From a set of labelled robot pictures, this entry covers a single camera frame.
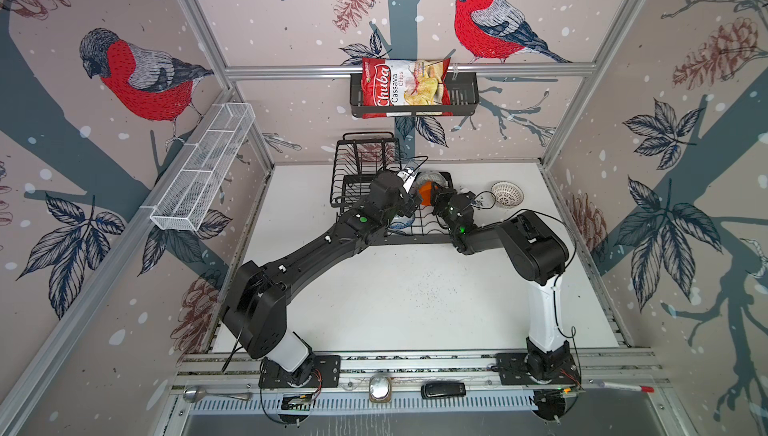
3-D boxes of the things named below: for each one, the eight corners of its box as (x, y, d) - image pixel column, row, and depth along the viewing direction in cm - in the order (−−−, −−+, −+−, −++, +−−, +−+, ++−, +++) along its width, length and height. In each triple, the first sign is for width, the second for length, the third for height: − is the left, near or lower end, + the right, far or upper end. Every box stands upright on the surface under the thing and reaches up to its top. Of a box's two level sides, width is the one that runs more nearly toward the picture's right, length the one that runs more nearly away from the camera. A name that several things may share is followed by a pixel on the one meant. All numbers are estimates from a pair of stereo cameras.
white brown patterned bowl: (493, 208, 109) (497, 199, 105) (488, 190, 114) (491, 181, 110) (519, 208, 109) (524, 199, 105) (513, 190, 114) (517, 181, 110)
